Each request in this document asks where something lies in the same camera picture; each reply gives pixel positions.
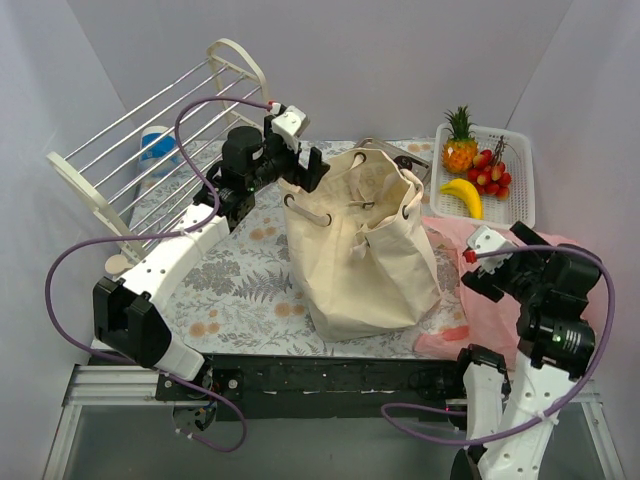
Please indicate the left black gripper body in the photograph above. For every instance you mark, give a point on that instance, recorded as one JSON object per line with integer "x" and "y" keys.
{"x": 311, "y": 166}

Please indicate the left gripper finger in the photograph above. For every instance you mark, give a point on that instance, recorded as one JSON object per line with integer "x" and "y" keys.
{"x": 317, "y": 167}
{"x": 305, "y": 178}

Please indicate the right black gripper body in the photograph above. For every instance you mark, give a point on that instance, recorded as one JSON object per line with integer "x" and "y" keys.
{"x": 486, "y": 282}

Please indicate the pink plastic grocery bag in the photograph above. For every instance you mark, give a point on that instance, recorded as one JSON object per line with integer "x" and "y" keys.
{"x": 490, "y": 320}

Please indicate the dark purple toy plum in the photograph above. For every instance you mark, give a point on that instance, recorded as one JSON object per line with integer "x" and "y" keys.
{"x": 404, "y": 162}

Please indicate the toy banana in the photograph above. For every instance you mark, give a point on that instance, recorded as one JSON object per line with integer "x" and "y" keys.
{"x": 467, "y": 193}

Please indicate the cream metal shoe rack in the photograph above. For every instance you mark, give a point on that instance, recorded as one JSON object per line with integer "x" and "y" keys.
{"x": 139, "y": 174}

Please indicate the red toy fruit with stem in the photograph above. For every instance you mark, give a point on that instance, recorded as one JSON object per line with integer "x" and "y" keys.
{"x": 488, "y": 172}

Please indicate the beige canvas tote bag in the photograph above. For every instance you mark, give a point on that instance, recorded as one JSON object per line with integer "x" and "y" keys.
{"x": 358, "y": 248}

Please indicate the toy pineapple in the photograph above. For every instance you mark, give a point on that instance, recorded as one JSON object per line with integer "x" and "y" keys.
{"x": 461, "y": 147}

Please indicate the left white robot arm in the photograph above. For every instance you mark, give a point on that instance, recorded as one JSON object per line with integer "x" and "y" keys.
{"x": 128, "y": 311}

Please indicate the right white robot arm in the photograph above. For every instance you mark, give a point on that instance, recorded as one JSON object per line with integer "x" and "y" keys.
{"x": 507, "y": 427}

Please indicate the white plastic basket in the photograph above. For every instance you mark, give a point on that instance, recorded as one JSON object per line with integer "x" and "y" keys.
{"x": 517, "y": 156}

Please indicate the blue white container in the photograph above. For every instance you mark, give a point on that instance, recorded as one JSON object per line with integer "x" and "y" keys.
{"x": 152, "y": 157}

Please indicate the steel tray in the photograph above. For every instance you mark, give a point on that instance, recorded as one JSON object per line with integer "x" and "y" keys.
{"x": 419, "y": 163}

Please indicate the floral table mat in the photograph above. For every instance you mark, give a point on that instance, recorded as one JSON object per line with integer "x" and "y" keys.
{"x": 242, "y": 298}

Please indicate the grey soap dispenser bottle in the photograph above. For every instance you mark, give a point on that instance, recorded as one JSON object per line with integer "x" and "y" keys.
{"x": 117, "y": 264}

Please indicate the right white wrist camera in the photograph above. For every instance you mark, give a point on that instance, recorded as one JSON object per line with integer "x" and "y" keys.
{"x": 486, "y": 240}

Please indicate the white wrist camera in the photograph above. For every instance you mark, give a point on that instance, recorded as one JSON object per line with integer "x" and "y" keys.
{"x": 486, "y": 240}
{"x": 289, "y": 122}

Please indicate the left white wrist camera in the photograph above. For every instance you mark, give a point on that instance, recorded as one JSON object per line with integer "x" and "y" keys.
{"x": 289, "y": 122}

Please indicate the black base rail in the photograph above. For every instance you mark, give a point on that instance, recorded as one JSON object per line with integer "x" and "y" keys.
{"x": 295, "y": 387}

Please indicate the aluminium frame rail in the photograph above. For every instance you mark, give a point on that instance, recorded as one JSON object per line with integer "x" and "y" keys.
{"x": 111, "y": 386}

